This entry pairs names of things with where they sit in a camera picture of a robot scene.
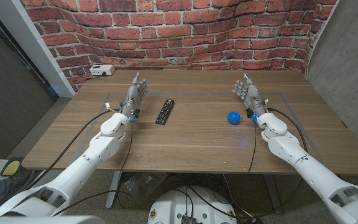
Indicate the blue spiky stress ball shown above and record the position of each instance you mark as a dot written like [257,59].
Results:
[234,118]

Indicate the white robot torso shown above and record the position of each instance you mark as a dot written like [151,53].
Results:
[42,220]

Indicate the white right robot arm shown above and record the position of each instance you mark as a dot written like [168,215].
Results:
[306,168]

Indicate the grey table leg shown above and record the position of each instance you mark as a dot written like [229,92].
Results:
[272,193]
[113,186]

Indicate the yellow foot pedal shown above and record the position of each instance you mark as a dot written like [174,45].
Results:
[11,167]

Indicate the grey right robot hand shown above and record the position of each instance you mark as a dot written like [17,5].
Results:
[252,96]

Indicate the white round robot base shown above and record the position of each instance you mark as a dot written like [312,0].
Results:
[172,205]

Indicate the white power box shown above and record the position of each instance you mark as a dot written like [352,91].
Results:
[102,70]

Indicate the clear plastic bag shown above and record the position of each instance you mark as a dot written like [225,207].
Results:
[138,186]

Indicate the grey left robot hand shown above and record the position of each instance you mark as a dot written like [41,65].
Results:
[134,96]

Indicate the black TV remote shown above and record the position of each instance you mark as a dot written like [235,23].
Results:
[165,112]

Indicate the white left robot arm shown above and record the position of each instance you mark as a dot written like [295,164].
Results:
[82,165]

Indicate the red brick printed backdrop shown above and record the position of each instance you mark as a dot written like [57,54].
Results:
[182,31]

